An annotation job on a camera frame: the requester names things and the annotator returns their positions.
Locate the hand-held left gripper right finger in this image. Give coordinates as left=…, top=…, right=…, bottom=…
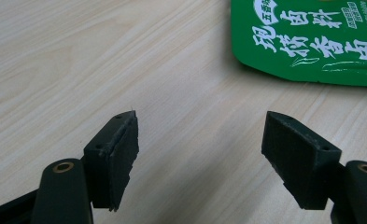
left=261, top=110, right=343, bottom=211

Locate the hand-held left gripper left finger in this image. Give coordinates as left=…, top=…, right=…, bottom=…
left=83, top=110, right=140, bottom=213

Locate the green seasoning packet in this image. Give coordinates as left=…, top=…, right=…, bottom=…
left=230, top=0, right=367, bottom=88

